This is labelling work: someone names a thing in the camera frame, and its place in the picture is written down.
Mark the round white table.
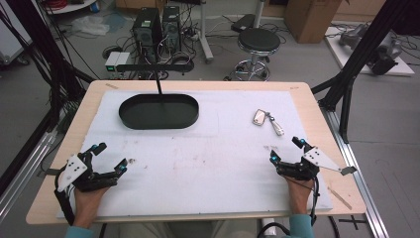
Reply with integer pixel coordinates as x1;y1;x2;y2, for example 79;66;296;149
42;0;97;16

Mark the person's left hand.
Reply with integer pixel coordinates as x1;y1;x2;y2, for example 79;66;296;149
72;185;111;230

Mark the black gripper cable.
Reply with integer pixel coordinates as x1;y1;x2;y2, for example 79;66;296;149
308;176;321;227
53;167;76;227

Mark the slim black computer tower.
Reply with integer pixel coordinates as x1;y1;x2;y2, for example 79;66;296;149
160;5;183;55

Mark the silver key fob with keys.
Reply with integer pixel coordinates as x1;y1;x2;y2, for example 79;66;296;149
252;108;286;137

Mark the person's right hand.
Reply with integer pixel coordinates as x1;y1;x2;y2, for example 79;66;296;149
284;177;315;216

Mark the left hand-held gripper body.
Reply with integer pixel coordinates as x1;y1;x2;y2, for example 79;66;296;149
53;151;120;193

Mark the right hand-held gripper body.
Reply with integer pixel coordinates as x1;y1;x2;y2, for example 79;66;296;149
275;146;359;182

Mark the wooden table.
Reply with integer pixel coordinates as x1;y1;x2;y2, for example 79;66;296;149
25;79;368;226

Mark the brown cardboard box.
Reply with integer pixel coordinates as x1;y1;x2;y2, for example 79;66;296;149
283;0;343;45

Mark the clear plastic sheet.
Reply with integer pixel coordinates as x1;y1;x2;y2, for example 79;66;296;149
69;15;111;37

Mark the thin wooden stick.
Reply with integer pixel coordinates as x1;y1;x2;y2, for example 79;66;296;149
326;185;354;211

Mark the aluminium rail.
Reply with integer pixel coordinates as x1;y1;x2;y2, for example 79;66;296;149
318;104;391;238
0;130;59;220

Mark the white power supply box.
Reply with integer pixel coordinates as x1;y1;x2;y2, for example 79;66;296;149
104;51;132;74

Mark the black round stool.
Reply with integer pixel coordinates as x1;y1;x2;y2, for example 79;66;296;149
223;27;282;82

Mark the black metal frame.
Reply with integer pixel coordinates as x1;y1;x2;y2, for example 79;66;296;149
310;0;420;145
0;0;97;133

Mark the grey device on board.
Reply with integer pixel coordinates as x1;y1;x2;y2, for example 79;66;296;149
338;22;404;76

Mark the black oval tray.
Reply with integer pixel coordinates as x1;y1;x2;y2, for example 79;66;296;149
118;93;200;131

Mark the white floor board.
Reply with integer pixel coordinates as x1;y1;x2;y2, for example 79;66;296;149
324;25;416;78

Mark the white metal stand leg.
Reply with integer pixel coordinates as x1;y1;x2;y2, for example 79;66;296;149
197;0;215;64

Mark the large black computer tower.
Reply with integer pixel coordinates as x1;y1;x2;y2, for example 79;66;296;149
131;6;163;64

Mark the white foam mat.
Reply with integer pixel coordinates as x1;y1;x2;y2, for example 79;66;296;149
55;89;334;220

